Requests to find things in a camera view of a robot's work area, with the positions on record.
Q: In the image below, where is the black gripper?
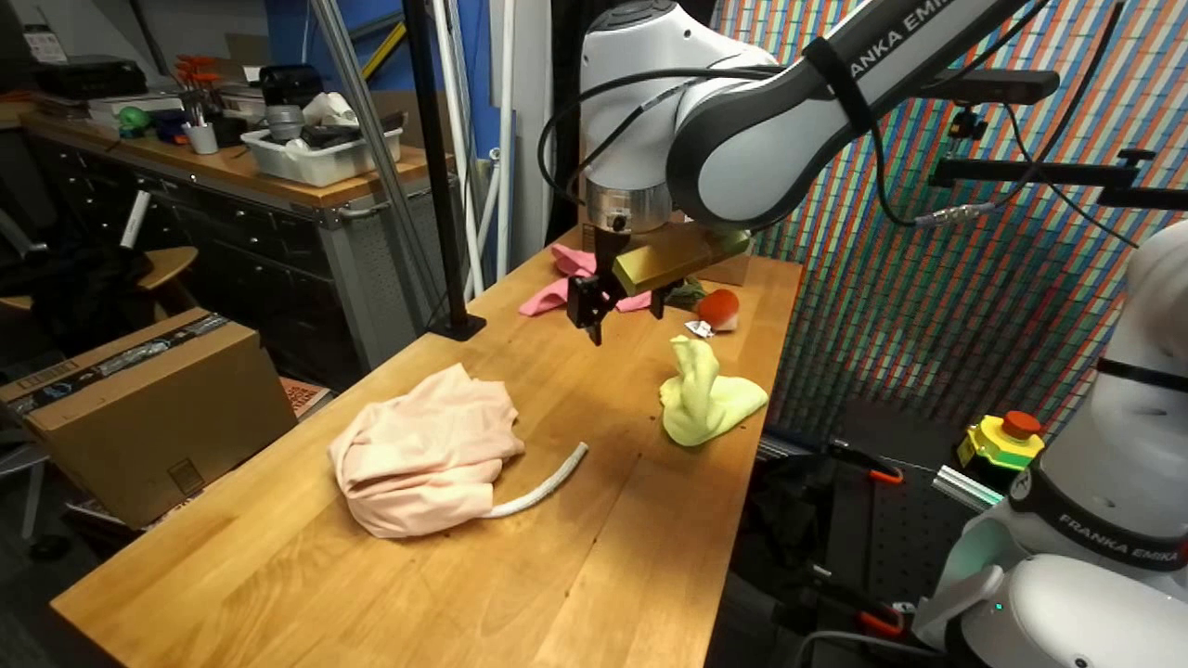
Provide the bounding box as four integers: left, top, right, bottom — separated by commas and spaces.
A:
566, 222, 640, 347

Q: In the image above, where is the pink cloth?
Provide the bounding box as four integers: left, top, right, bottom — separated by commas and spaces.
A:
517, 242, 660, 319

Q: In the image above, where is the yellow cloth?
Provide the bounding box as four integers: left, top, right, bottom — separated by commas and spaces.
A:
655, 331, 771, 451

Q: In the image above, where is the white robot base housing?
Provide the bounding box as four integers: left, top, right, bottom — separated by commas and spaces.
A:
912, 547, 1188, 668

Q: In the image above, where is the black vertical stand pole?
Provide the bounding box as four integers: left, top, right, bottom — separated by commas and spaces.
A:
401, 0, 491, 346

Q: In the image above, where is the silver tripod leg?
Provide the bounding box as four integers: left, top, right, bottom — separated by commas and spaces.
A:
308, 0, 431, 325

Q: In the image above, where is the white plastic bin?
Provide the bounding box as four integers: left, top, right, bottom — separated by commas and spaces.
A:
238, 114, 406, 190

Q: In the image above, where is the black orange clamp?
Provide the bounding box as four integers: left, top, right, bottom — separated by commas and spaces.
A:
828, 437, 908, 488
811, 577, 918, 645

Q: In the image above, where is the wooden workbench with dark drawers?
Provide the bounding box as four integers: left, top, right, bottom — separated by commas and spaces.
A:
0, 95, 448, 374

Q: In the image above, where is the white cup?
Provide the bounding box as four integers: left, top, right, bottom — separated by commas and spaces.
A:
181, 114, 224, 159

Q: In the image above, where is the wooden stool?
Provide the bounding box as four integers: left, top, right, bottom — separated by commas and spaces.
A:
123, 242, 199, 296

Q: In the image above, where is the yellow red emergency stop button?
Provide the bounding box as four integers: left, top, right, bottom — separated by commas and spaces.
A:
957, 406, 1051, 476

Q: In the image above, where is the cardboard box with black tape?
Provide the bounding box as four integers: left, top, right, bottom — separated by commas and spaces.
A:
0, 304, 302, 529

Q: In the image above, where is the black looped wrist cable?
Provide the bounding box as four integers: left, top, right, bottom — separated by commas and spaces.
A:
536, 58, 745, 191

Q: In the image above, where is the cream garment with drawstring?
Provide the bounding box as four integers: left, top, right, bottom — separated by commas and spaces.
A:
327, 358, 594, 546

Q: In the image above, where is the black cable with silver connector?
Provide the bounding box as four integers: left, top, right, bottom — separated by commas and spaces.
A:
864, 0, 1132, 232

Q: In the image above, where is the black bar camera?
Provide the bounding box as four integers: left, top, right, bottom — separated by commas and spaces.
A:
942, 66, 1066, 140

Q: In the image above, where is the black mount bar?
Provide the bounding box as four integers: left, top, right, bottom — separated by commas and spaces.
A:
924, 144, 1188, 215

